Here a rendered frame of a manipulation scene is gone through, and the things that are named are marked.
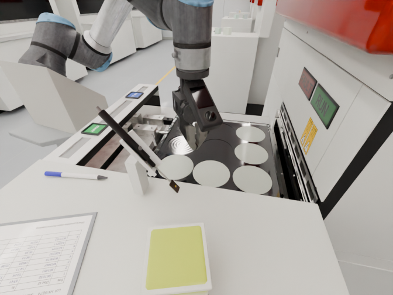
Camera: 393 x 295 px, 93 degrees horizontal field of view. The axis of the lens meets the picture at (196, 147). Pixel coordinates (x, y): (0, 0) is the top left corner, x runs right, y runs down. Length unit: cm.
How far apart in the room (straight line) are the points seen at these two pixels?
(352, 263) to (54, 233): 63
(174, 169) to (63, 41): 69
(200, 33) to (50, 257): 43
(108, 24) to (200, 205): 77
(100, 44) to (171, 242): 85
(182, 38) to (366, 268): 65
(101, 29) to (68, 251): 78
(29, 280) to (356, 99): 53
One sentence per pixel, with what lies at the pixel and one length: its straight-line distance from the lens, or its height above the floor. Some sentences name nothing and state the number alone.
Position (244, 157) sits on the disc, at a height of 90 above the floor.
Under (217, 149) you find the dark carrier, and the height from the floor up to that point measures 90.
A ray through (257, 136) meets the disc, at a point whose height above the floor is 90.
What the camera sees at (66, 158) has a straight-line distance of 56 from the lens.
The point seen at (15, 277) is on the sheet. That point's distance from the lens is 40.
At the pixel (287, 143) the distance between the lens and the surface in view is 60.
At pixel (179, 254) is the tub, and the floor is 103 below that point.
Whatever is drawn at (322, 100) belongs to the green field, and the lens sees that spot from 47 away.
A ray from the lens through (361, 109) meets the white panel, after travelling 36.
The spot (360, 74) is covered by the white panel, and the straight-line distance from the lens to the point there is 39.
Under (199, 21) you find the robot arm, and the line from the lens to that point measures 38.
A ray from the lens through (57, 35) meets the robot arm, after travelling 98.
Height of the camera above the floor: 127
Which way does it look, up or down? 38 degrees down
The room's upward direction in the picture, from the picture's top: straight up
